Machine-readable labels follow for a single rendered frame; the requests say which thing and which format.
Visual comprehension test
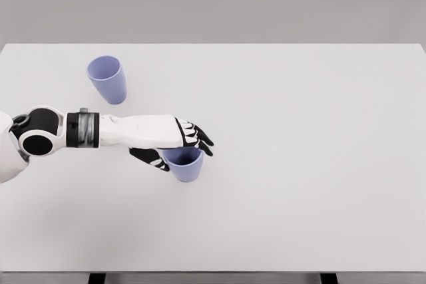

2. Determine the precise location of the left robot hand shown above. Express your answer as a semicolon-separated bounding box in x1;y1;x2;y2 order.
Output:
128;114;215;173

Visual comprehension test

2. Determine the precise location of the lavender plastic cup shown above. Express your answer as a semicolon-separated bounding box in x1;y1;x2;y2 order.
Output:
161;146;204;183
86;56;128;106

